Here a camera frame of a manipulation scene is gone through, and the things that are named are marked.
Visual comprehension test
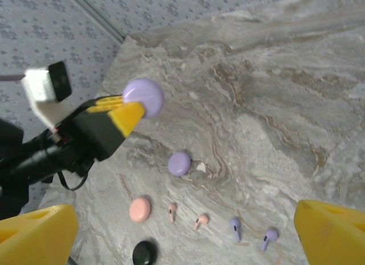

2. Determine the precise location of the pink wireless earbud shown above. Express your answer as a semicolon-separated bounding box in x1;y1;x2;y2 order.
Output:
167;202;177;223
193;213;210;231

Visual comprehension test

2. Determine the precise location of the purple wireless earbud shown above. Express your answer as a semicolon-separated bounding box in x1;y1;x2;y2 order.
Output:
261;229;278;251
229;217;242;243

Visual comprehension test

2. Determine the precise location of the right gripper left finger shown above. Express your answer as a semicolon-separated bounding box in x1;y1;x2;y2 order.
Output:
0;203;79;265

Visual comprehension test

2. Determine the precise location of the pink earbud charging case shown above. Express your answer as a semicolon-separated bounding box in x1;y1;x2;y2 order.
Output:
129;197;151;223

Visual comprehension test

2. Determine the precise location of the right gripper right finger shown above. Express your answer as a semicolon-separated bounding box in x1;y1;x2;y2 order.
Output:
293;199;365;265

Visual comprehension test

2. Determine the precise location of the purple earbud charging case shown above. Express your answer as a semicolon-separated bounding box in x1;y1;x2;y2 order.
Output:
167;151;192;177
122;78;165;120

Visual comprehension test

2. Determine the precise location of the black earbud charging case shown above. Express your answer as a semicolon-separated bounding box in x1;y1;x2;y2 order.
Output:
132;240;159;265

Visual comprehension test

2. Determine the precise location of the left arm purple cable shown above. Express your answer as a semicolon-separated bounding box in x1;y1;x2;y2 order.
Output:
0;73;27;82

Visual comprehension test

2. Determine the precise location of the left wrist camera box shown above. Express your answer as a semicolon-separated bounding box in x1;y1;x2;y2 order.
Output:
24;61;74;129

